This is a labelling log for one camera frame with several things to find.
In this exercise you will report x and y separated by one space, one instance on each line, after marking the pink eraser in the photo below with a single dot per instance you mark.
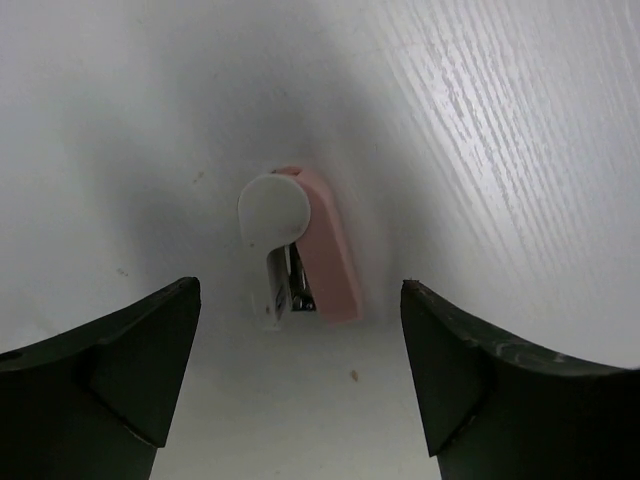
297 253

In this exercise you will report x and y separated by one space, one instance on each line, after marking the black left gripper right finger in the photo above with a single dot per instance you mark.
496 406

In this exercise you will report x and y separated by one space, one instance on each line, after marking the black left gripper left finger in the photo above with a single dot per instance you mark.
97 401

